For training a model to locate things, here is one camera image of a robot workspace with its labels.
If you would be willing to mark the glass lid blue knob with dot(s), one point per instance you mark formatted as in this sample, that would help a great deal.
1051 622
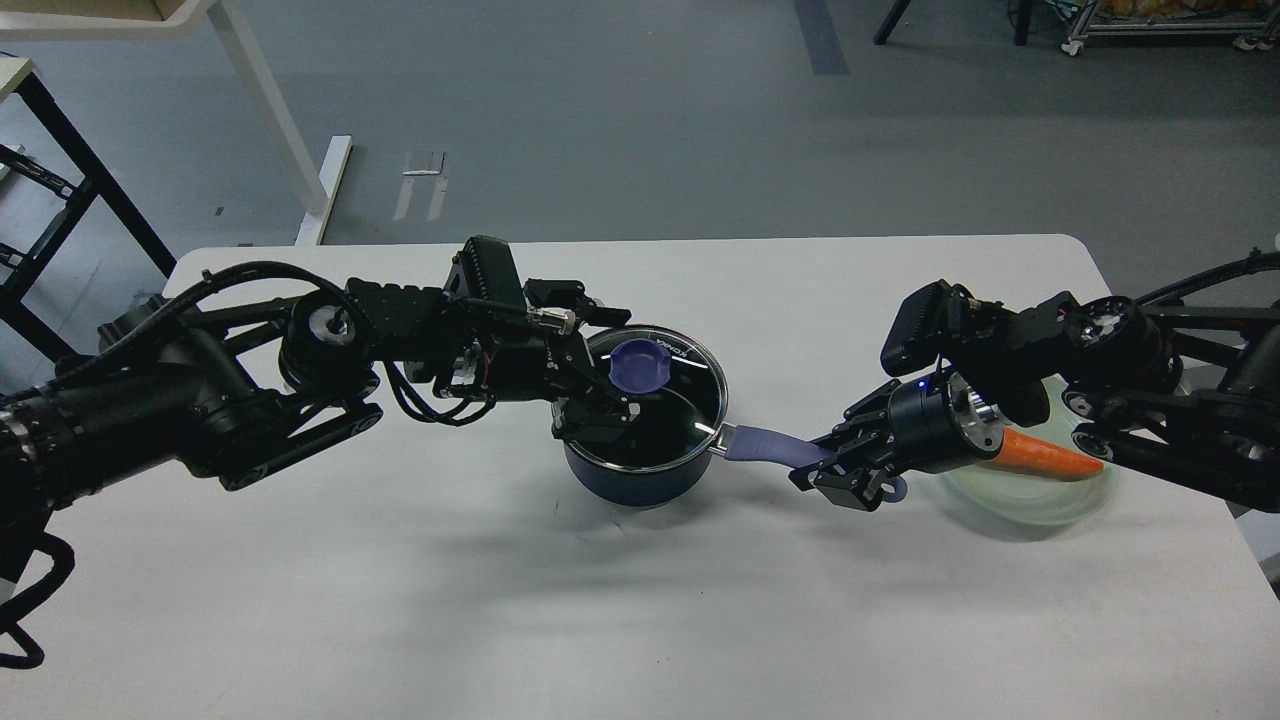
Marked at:
682 390

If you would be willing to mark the wheeled metal cart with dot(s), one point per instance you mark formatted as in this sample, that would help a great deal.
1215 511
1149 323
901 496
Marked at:
1251 25

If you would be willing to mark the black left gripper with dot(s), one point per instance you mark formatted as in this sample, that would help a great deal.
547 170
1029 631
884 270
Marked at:
521 341

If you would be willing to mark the black chair leg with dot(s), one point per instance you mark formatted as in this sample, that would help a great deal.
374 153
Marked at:
890 21

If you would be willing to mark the black metal rack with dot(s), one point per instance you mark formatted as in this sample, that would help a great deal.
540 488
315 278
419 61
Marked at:
24 267

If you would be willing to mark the white table leg frame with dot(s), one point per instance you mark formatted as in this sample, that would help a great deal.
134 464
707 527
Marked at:
315 183

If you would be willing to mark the light green oval plate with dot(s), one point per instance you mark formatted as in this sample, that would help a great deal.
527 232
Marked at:
1035 500

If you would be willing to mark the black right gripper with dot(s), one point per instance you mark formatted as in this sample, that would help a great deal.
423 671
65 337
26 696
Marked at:
934 424

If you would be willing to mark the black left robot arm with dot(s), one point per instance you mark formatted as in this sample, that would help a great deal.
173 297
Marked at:
263 364

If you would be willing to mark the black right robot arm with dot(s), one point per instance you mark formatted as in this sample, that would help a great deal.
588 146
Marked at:
1186 394

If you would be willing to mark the blue saucepan with handle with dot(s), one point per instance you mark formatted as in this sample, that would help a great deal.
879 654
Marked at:
733 442

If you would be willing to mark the toy carrot with leaves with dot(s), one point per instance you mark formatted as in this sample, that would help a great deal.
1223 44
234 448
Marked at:
1033 456

